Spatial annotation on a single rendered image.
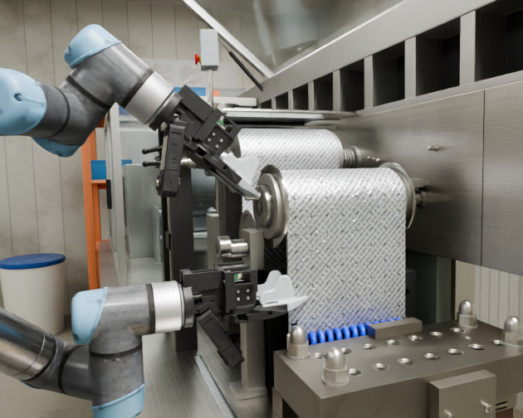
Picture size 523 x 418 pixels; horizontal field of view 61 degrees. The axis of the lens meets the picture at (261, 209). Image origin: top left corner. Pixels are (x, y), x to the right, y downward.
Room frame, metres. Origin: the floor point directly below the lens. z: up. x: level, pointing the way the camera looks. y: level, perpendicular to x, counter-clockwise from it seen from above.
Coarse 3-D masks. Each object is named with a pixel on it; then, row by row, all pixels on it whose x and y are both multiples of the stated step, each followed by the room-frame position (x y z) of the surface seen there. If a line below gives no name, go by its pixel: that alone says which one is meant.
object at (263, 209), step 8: (264, 192) 0.76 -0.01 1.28; (264, 200) 0.76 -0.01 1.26; (272, 200) 0.75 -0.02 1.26; (256, 208) 0.80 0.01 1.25; (264, 208) 0.76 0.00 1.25; (272, 208) 0.75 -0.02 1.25; (256, 216) 0.80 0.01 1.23; (264, 216) 0.76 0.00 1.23; (272, 216) 0.75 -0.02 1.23; (264, 224) 0.76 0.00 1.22
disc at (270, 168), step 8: (264, 168) 0.81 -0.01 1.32; (272, 168) 0.77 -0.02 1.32; (280, 176) 0.74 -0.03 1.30; (280, 184) 0.74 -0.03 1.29; (288, 200) 0.72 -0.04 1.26; (288, 208) 0.72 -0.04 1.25; (288, 216) 0.72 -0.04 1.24; (280, 232) 0.75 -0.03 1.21; (264, 240) 0.82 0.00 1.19; (272, 240) 0.78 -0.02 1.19; (280, 240) 0.75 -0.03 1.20
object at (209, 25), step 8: (184, 0) 1.62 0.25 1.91; (192, 8) 1.63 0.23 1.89; (200, 16) 1.64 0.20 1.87; (208, 24) 1.65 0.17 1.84; (224, 40) 1.68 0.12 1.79; (232, 48) 1.70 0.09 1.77; (240, 48) 1.69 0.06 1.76; (232, 56) 1.71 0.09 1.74; (248, 56) 1.70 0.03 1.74; (240, 64) 1.72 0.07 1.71; (256, 64) 1.71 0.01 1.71; (248, 72) 1.73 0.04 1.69; (264, 72) 1.72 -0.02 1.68; (256, 80) 1.74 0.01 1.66
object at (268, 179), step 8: (264, 176) 0.79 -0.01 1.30; (272, 176) 0.77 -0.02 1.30; (264, 184) 0.79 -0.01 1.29; (272, 184) 0.75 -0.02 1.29; (272, 192) 0.75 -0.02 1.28; (280, 192) 0.74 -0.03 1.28; (280, 200) 0.74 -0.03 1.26; (280, 208) 0.73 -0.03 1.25; (280, 216) 0.74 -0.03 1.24; (272, 224) 0.75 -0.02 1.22; (280, 224) 0.74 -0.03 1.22; (264, 232) 0.79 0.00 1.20; (272, 232) 0.75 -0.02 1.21
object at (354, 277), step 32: (288, 256) 0.73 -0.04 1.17; (320, 256) 0.75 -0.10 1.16; (352, 256) 0.77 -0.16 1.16; (384, 256) 0.80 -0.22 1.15; (320, 288) 0.75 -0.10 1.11; (352, 288) 0.77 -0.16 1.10; (384, 288) 0.80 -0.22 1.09; (288, 320) 0.73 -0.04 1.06; (320, 320) 0.75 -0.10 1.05; (352, 320) 0.77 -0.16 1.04
